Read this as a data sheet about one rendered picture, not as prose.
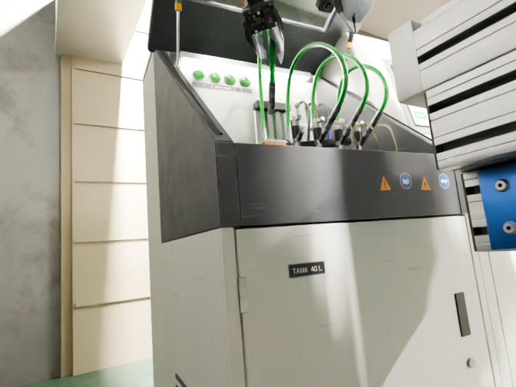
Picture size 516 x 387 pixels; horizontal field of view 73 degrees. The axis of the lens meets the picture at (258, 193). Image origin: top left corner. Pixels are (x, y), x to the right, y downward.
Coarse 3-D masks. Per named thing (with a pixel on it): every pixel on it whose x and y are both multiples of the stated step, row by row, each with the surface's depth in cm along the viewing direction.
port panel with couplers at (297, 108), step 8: (296, 96) 142; (304, 96) 144; (296, 104) 140; (304, 104) 143; (296, 112) 141; (304, 112) 142; (304, 120) 142; (304, 128) 141; (304, 136) 140; (312, 136) 142
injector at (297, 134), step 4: (292, 120) 104; (292, 124) 104; (296, 124) 103; (292, 128) 104; (296, 128) 103; (292, 132) 104; (296, 132) 103; (300, 132) 101; (292, 136) 104; (296, 136) 103; (300, 136) 102; (296, 140) 103; (300, 140) 103; (296, 144) 103
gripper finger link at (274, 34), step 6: (270, 30) 85; (276, 30) 85; (270, 36) 86; (276, 36) 84; (276, 42) 86; (282, 42) 87; (276, 48) 87; (282, 48) 83; (276, 54) 89; (282, 54) 88; (282, 60) 89
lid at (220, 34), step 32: (160, 0) 110; (192, 0) 113; (224, 0) 117; (288, 0) 124; (160, 32) 118; (192, 32) 121; (224, 32) 124; (288, 32) 131; (320, 32) 135; (288, 64) 143
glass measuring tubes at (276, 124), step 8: (256, 104) 130; (264, 104) 130; (280, 104) 133; (256, 112) 131; (264, 112) 133; (280, 112) 136; (256, 120) 131; (272, 120) 131; (280, 120) 136; (256, 128) 130; (272, 128) 131; (280, 128) 132; (256, 136) 130; (272, 136) 130; (280, 136) 132
